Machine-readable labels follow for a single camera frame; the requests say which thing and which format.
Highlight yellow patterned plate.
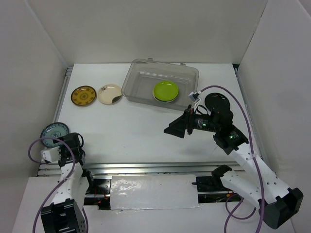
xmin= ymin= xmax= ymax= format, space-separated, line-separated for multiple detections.
xmin=70 ymin=85 xmax=97 ymax=107

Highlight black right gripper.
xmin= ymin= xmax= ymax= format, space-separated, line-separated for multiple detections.
xmin=164 ymin=104 xmax=220 ymax=137

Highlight black plate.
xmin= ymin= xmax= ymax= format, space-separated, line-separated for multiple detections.
xmin=204 ymin=93 xmax=230 ymax=111

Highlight small blue floral plate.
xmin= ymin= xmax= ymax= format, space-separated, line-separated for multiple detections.
xmin=153 ymin=96 xmax=177 ymax=103

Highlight large blue floral plate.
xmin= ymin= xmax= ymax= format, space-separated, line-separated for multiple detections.
xmin=40 ymin=122 xmax=69 ymax=148

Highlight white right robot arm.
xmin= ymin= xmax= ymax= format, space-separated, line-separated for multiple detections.
xmin=164 ymin=106 xmax=303 ymax=229

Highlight clear plastic bin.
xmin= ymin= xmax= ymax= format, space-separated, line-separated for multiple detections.
xmin=121 ymin=59 xmax=199 ymax=111

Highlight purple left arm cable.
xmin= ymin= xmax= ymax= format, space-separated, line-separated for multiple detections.
xmin=28 ymin=137 xmax=89 ymax=233

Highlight aluminium table rail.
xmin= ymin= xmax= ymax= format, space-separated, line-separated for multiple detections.
xmin=37 ymin=162 xmax=243 ymax=176

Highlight cream plate with dark brushstroke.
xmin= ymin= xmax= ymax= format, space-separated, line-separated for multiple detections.
xmin=97 ymin=84 xmax=122 ymax=105

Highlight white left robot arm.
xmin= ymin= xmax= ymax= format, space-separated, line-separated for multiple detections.
xmin=40 ymin=133 xmax=96 ymax=233

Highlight lime green plate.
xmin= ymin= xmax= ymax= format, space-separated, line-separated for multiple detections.
xmin=153 ymin=81 xmax=179 ymax=100

